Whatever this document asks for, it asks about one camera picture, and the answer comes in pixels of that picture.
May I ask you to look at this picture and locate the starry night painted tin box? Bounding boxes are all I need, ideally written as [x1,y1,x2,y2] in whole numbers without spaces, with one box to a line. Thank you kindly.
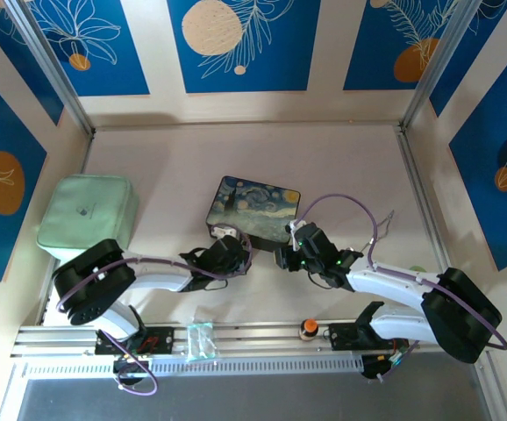
[204,175,303,254]

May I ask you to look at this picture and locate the small bottle orange cap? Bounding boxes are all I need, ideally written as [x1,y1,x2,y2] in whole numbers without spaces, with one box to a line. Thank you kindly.
[297,318,320,342]

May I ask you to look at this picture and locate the clear plastic bag white pieces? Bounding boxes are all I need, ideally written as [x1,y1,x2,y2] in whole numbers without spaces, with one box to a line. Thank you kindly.
[185,322,218,363]

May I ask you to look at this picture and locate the grey metal panel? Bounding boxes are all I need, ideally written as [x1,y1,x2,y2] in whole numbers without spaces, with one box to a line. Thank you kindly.
[16,353,494,421]

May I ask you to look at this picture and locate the mint green fabric pouch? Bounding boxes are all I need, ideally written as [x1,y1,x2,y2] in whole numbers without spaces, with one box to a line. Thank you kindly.
[36,174,141,260]

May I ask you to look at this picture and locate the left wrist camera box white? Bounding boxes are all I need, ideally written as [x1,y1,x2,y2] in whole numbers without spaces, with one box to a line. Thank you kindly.
[211,223,241,240]

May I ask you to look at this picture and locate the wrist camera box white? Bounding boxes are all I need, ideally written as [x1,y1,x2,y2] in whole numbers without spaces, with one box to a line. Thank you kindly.
[211,223,241,240]
[285,218,308,239]

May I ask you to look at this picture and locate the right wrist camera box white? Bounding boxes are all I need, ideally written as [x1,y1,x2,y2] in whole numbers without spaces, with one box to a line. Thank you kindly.
[285,218,308,239]

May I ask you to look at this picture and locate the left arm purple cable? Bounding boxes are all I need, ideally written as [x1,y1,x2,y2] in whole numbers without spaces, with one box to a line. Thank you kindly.
[55,227,254,396]

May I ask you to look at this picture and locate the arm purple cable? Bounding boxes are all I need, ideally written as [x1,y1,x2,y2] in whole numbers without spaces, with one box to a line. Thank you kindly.
[55,227,254,396]
[296,194,507,383]

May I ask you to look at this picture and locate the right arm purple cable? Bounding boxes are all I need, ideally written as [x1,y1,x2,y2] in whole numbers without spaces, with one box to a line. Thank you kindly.
[296,194,507,383]

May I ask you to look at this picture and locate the thin wire clip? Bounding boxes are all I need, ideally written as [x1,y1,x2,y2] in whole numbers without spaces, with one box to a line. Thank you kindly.
[369,209,396,246]

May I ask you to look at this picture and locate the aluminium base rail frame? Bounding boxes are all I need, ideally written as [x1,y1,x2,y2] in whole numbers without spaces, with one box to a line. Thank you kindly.
[10,313,494,359]

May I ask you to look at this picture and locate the white slotted cable duct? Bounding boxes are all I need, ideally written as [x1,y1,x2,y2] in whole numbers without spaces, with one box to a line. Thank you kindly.
[20,353,364,378]

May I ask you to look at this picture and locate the aluminium side rail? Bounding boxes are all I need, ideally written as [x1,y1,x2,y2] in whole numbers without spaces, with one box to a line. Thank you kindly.
[396,126,456,274]

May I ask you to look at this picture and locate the aluminium corner post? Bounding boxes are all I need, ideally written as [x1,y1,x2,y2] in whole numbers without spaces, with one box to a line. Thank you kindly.
[5,0,96,137]
[400,0,478,131]

